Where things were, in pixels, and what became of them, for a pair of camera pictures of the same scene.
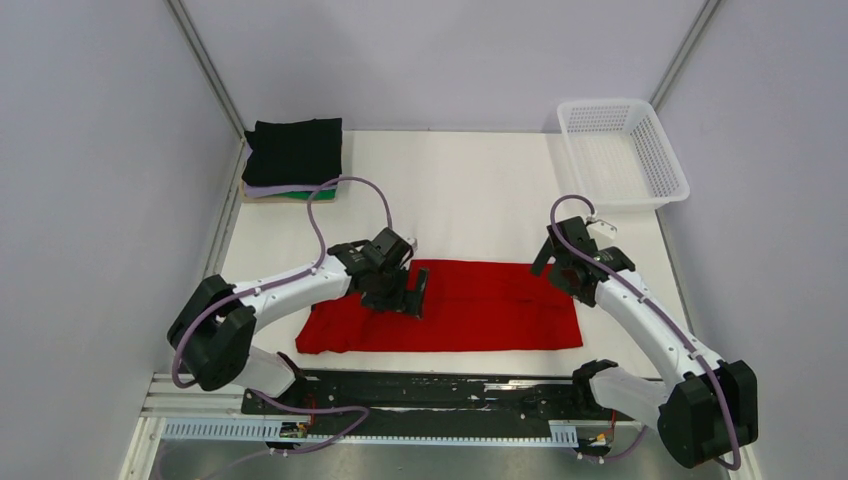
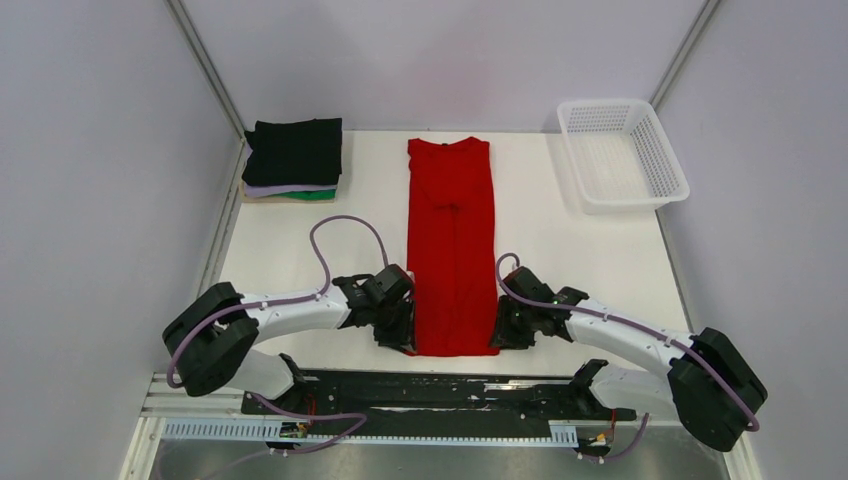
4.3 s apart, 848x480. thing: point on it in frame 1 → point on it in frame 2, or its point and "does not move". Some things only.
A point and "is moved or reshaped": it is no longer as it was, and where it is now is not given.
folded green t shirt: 324,194 does not move
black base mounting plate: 436,402 does not move
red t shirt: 468,306 is moved or reshaped
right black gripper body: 557,277 → 514,327
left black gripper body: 391,293 → 394,324
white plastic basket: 619,155 does not move
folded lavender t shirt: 253,190 does not move
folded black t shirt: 296,152 does not move
